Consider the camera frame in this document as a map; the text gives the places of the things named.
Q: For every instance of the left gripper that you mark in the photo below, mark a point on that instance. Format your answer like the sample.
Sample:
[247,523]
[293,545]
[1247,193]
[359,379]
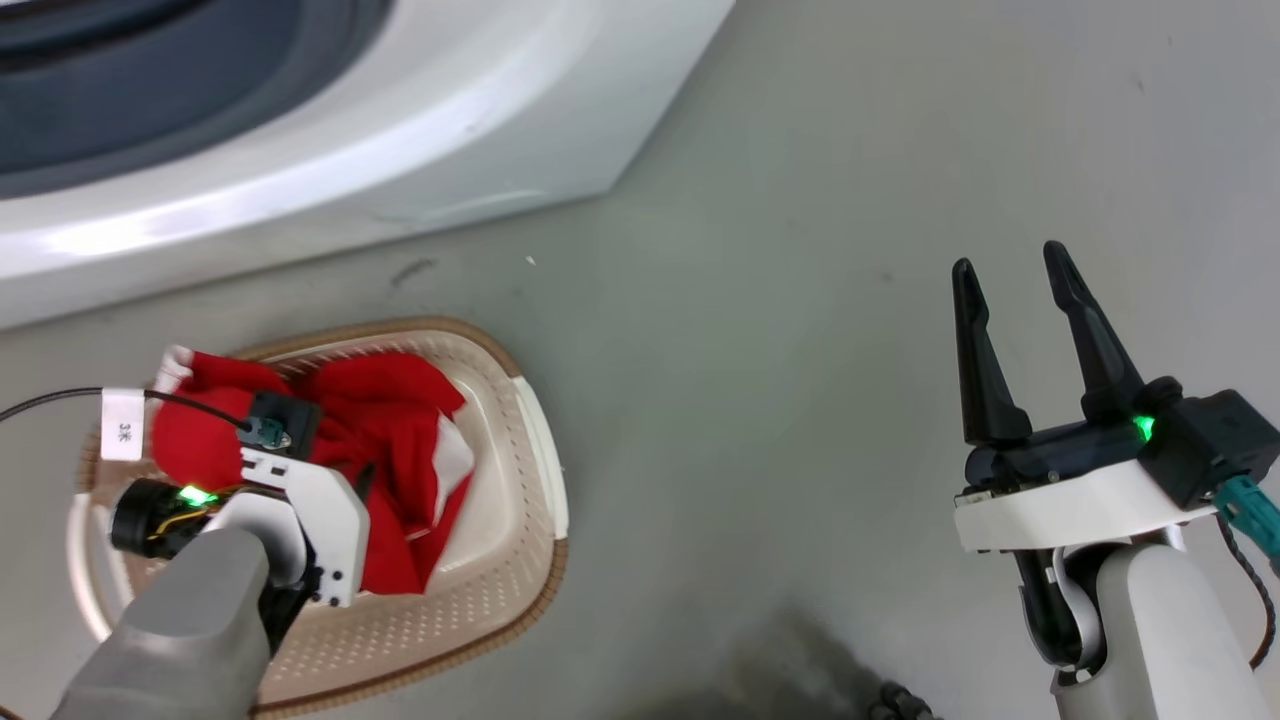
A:
[325,510]

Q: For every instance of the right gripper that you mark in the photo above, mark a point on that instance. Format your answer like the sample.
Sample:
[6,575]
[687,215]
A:
[1080,500]

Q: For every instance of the red basketball jersey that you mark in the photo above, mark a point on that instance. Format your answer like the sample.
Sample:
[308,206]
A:
[390,400]

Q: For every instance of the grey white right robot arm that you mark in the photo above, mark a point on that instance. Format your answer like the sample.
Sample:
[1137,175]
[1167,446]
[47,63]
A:
[1160,640]

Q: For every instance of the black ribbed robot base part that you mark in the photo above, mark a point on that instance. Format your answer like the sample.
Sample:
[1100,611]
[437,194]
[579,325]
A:
[900,702]

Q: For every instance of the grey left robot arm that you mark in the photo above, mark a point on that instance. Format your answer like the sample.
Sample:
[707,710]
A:
[170,640]

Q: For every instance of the cream plastic laundry basket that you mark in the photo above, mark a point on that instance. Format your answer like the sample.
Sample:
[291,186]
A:
[500,560]

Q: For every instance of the white front-load washing machine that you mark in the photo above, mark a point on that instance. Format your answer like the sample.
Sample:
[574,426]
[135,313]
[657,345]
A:
[450,130]

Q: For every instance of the grey rubber door gasket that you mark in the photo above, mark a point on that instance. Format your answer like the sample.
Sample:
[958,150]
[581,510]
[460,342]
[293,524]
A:
[150,100]

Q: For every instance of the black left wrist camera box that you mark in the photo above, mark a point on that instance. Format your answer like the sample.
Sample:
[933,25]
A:
[290,415]

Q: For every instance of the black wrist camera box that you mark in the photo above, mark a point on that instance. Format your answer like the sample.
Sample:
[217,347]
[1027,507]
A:
[290,415]
[1215,440]

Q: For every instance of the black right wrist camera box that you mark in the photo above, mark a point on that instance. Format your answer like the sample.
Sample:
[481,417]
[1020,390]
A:
[1215,440]

